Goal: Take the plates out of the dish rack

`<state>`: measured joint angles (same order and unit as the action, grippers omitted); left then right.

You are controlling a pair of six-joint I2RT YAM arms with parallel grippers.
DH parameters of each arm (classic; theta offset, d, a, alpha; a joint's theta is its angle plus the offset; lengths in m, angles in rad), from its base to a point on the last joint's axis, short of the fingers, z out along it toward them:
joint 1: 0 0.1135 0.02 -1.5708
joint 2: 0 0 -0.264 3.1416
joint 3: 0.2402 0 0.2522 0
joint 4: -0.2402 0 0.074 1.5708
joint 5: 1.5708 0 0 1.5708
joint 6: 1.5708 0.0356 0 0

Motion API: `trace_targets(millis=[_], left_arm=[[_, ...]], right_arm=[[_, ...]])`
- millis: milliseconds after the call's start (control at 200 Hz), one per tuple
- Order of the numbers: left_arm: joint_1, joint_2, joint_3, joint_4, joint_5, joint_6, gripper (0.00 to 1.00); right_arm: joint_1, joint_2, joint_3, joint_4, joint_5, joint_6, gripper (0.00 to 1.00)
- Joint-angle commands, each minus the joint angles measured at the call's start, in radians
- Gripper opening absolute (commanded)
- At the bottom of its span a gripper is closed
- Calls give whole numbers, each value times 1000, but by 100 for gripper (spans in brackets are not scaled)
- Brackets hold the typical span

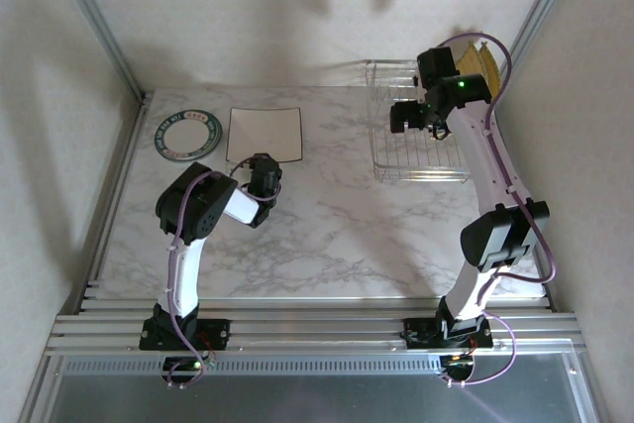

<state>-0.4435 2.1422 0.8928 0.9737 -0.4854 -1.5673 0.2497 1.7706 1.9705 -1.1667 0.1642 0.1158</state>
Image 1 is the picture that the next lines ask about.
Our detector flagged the yellow square plate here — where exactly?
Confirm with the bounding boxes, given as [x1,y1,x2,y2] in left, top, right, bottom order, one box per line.
[455,44,484,82]
[477,41,502,92]

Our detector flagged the white square plate black rim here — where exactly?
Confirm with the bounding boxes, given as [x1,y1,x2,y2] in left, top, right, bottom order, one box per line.
[225,105,304,164]

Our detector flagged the round plate wide green band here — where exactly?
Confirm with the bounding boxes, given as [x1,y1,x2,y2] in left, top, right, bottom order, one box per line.
[160,108,225,161]

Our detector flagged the aluminium mounting rails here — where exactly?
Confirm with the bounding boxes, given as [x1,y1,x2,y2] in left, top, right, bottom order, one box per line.
[47,296,583,358]

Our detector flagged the small controller board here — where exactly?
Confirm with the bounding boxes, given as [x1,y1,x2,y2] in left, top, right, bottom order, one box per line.
[161,356,219,389]
[440,352,477,387]

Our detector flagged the grey slotted metal panel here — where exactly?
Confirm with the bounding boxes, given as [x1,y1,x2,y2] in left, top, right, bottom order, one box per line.
[19,353,608,423]

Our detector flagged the white wire dish rack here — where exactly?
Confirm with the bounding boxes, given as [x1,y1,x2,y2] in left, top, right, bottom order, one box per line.
[365,59,476,182]

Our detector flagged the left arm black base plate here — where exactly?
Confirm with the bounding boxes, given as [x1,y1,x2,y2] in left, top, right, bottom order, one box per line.
[138,318,232,351]

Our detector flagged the aluminium side rail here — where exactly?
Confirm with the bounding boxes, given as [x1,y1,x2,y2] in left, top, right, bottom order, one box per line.
[73,90,155,315]

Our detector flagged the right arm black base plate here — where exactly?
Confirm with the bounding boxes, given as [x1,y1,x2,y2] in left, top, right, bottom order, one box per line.
[403,316,495,350]

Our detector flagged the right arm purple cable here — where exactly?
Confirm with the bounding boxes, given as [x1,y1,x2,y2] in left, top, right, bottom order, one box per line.
[440,32,556,388]

